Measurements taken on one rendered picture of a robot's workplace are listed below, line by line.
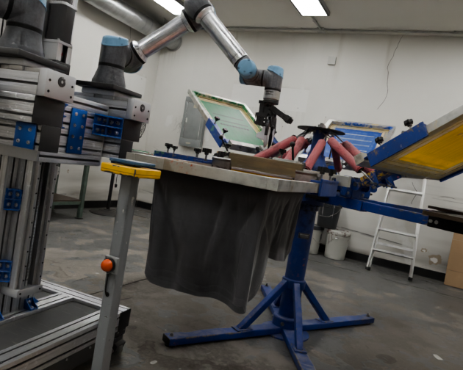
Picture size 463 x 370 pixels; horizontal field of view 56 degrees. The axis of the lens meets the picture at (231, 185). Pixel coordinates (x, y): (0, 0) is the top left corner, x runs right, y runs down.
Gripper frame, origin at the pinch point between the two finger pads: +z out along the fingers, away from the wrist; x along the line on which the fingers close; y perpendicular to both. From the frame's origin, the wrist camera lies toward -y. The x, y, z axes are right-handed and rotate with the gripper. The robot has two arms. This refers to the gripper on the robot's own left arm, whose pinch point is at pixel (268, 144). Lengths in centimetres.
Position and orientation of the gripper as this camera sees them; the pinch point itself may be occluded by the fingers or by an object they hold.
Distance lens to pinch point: 198.0
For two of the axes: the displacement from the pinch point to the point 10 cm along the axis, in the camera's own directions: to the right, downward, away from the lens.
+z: -1.5, 9.9, 0.5
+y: -8.9, -1.6, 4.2
